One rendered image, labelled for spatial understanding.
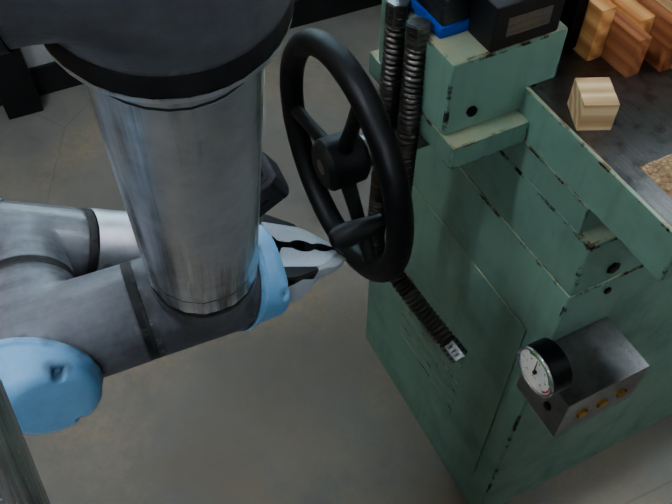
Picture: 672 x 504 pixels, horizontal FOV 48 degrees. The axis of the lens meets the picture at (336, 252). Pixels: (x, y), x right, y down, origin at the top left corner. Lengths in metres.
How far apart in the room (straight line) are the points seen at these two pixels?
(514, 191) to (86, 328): 0.53
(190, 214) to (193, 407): 1.24
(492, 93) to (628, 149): 0.14
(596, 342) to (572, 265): 0.15
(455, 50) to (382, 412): 0.97
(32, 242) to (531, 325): 0.62
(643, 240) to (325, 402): 0.96
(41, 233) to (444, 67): 0.39
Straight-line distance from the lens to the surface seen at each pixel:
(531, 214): 0.88
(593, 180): 0.77
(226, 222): 0.39
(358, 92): 0.72
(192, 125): 0.30
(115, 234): 0.63
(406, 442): 1.55
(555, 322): 0.93
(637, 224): 0.75
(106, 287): 0.55
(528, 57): 0.79
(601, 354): 0.97
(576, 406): 0.93
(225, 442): 1.56
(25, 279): 0.57
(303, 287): 0.74
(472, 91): 0.77
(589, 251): 0.82
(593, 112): 0.77
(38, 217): 0.62
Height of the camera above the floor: 1.40
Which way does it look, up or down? 52 degrees down
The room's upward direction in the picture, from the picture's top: straight up
